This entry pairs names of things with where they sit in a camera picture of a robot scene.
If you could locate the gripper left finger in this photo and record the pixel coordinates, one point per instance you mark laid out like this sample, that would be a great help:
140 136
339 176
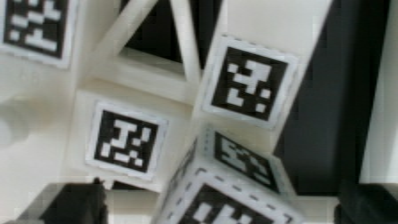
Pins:
78 207

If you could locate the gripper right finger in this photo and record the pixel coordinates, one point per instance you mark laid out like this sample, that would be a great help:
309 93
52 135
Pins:
368 204

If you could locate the white tagged cube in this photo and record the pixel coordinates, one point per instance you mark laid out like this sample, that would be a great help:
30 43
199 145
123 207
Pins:
229 188

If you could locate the white right fence rail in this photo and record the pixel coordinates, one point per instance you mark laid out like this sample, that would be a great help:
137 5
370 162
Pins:
379 171

